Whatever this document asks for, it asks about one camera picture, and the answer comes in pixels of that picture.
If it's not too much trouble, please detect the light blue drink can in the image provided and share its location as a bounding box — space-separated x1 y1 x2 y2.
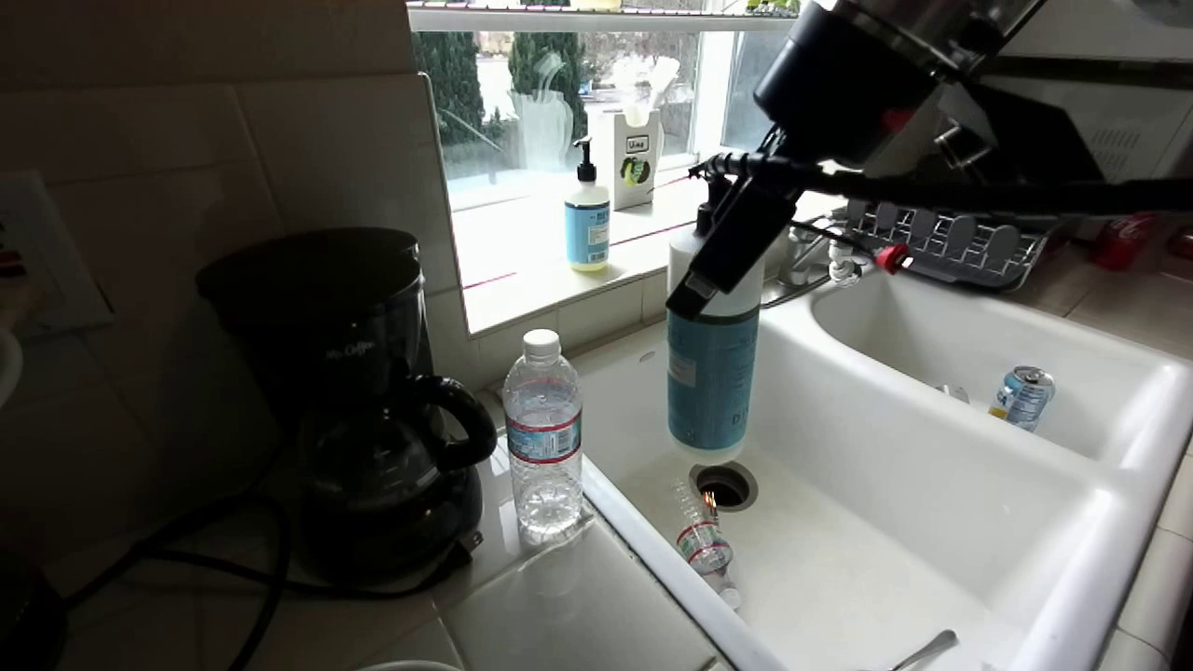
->
990 361 1062 437

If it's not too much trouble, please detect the soap bottle with black pump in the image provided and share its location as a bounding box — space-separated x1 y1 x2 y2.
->
561 139 614 280

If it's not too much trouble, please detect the upright clear water bottle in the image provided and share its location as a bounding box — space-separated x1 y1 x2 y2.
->
500 325 588 545

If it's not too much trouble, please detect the metal wire dish rack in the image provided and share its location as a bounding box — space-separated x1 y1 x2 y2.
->
837 197 1059 295

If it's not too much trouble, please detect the white double basin sink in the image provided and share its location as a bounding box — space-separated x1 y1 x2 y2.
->
573 264 1193 671

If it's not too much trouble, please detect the black coffee maker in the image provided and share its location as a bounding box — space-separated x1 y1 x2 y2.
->
194 225 500 589

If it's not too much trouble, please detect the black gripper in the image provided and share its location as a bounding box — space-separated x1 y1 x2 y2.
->
665 161 814 325

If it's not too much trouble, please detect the small crushed plastic bottle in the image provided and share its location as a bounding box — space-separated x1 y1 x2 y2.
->
673 487 747 597

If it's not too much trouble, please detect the blue label dish soap bottle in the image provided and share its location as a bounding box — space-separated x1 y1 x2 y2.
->
665 227 768 459

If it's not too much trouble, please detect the metal sink drain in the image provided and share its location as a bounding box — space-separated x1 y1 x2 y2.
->
689 459 762 515

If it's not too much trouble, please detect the white framed window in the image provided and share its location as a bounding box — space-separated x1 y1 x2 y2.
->
405 0 814 335

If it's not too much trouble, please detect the white carton with green print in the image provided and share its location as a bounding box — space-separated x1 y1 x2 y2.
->
607 105 665 211

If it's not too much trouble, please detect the chrome sink faucet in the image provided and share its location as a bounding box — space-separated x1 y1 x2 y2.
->
777 218 881 303

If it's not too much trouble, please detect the black power cable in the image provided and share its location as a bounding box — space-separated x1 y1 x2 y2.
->
61 487 476 671

